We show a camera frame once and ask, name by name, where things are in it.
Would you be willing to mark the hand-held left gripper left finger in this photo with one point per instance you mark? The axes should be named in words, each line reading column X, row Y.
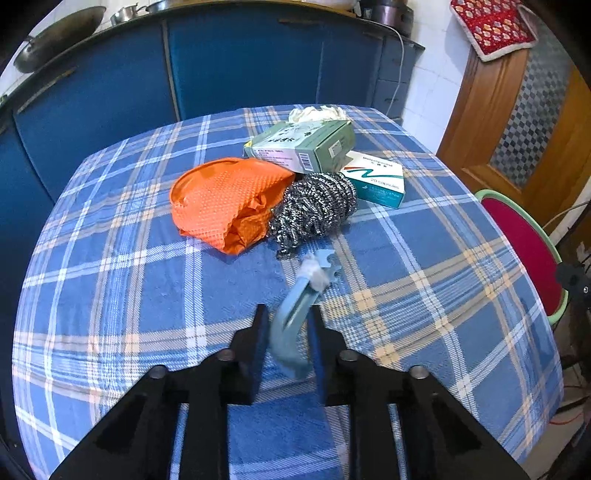
column 259, row 355

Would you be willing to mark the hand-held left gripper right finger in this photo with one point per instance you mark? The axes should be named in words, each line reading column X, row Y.
column 321, row 357

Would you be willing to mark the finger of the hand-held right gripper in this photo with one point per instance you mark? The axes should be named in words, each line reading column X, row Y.
column 575, row 279

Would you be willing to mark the light blue plastic hook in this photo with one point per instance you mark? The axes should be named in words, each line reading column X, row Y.
column 286, row 337

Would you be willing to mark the red basin with green rim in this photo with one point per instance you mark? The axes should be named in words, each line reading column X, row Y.
column 521, row 240

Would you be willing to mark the steel wool scrubber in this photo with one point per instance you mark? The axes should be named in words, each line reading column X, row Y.
column 314, row 203

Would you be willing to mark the orange rubber glove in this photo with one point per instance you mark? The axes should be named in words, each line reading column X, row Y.
column 217, row 198

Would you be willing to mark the white and teal medicine box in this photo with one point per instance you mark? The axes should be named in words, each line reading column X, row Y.
column 378, row 177

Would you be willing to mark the green cardboard box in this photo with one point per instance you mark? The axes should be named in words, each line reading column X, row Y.
column 295, row 138

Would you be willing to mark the white paper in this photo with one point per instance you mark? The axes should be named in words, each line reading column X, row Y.
column 318, row 113

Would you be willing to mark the blue plaid tablecloth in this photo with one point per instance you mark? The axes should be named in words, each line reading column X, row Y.
column 138, row 300

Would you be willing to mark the wooden door with mosaic glass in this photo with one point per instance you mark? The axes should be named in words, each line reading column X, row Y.
column 475, row 120

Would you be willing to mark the blue drawer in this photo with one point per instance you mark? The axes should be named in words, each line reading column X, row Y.
column 390, row 92
column 392, row 62

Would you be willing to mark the red floral quilted cloth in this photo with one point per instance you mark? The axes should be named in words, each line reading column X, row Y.
column 494, row 23

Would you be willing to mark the blue base cabinet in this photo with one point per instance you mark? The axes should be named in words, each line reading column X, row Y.
column 240, row 64

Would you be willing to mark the dark multicooker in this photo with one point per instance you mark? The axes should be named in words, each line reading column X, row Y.
column 392, row 16

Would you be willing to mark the steel bowl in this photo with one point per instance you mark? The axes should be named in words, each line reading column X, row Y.
column 161, row 5

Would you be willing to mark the steel kettle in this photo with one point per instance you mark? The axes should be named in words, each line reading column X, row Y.
column 124, row 14

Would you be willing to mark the black wok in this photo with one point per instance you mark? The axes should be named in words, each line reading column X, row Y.
column 60, row 39

